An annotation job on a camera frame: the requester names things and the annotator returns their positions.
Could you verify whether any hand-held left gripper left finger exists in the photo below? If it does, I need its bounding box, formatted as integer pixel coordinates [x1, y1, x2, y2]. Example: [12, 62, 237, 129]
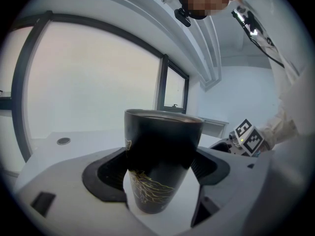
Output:
[15, 146, 158, 236]

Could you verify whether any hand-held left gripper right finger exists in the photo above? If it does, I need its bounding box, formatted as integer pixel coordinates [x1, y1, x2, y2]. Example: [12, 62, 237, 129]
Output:
[190, 147, 273, 236]

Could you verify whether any black head-mounted camera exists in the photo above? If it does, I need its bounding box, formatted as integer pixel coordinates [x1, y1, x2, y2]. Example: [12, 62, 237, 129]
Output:
[174, 7, 192, 28]

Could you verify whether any black tumbler with gold pattern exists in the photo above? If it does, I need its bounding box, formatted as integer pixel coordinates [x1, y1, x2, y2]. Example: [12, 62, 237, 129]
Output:
[124, 109, 205, 215]

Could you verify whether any black framed window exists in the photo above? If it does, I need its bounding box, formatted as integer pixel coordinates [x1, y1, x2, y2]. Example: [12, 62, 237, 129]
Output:
[0, 25, 34, 118]
[12, 12, 169, 163]
[161, 55, 190, 115]

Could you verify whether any black chest-mounted device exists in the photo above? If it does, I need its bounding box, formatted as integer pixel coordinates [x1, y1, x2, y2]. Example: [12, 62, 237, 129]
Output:
[231, 5, 262, 37]

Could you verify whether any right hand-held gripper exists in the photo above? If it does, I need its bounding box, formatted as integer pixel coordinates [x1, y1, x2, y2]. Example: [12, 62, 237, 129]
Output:
[210, 118, 263, 158]

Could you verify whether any person's right forearm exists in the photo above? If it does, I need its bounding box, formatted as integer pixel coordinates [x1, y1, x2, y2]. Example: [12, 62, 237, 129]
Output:
[259, 107, 300, 152]

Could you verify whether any person's torso white jacket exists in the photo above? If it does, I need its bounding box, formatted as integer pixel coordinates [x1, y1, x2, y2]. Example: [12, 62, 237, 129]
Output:
[230, 0, 315, 157]

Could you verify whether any white side desk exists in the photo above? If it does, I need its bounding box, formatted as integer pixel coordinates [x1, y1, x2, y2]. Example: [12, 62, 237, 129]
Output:
[196, 116, 230, 139]

